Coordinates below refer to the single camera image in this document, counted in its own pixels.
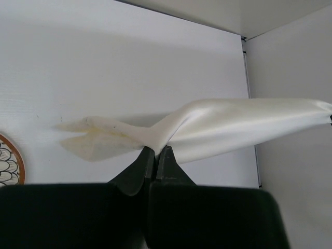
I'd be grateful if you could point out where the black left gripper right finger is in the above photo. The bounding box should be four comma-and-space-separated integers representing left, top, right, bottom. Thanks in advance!
155, 146, 196, 186

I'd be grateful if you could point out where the cream cloth placemat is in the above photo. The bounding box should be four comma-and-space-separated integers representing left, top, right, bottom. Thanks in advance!
58, 99, 331, 163

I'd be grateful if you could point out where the floral patterned ceramic plate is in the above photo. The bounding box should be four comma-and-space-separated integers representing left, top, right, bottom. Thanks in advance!
1, 134, 25, 187

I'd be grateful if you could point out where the aluminium right side rail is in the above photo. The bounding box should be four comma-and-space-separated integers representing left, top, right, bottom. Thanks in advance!
241, 36, 262, 189

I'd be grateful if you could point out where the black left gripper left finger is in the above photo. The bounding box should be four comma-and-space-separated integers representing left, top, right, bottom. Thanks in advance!
109, 147, 155, 197

